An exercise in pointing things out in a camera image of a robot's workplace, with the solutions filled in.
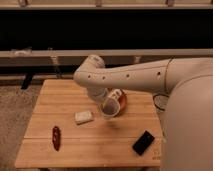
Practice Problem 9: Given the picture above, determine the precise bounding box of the white ceramic cup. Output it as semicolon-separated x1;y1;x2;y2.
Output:
100;98;120;118

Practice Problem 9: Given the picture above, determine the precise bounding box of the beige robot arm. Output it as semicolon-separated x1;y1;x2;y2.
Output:
74;55;213;171

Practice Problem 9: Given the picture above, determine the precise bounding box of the white rectangular sponge block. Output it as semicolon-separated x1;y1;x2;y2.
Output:
75;111;93;124

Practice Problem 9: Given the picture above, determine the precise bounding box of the black phone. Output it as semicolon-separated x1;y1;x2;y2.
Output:
132;131;155;155

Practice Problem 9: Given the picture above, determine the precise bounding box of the wooden table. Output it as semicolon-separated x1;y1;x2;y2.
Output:
15;79;162;168

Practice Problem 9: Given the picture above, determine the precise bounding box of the dark red elongated object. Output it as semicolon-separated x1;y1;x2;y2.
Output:
52;126;61;151

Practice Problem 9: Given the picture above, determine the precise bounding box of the grey horizontal rail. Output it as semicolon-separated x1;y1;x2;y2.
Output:
0;48;213;67

